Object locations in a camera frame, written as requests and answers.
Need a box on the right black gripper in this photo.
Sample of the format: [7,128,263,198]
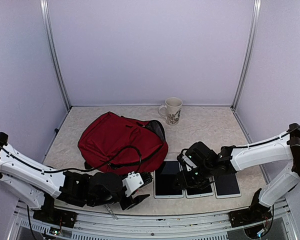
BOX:
[172,162,214,190]

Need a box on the white tablet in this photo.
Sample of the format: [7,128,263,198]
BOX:
[185,177,214,199]
[153,159,184,199]
[213,173,242,199]

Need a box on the red backpack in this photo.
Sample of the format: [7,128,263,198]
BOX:
[77,111,169,175]

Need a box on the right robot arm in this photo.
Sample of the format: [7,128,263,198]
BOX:
[173,123,300,227]

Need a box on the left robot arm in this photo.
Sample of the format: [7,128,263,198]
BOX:
[0,132,153,223]

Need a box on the clear silver pen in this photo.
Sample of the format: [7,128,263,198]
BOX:
[104,204,118,220]

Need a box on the white patterned ceramic mug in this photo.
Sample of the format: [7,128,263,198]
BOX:
[157,97,183,126]

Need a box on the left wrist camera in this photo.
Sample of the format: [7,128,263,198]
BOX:
[122,171,153,197]

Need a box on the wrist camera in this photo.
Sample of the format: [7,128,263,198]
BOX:
[122,171,153,197]
[176,148,195,172]

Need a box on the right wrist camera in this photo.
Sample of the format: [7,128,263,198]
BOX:
[176,148,195,172]

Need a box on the front aluminium rail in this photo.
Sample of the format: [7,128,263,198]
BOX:
[7,198,300,240]

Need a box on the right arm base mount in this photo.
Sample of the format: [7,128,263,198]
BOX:
[228,208,272,228]

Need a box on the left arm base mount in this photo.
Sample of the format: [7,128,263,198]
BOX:
[33,208,77,229]

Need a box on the right aluminium frame post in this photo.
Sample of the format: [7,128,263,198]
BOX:
[231,0,262,112]

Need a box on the aluminium frame post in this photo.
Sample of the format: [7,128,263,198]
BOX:
[39,0,72,112]
[231,0,262,112]

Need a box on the left aluminium frame post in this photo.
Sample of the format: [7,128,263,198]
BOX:
[39,0,72,112]

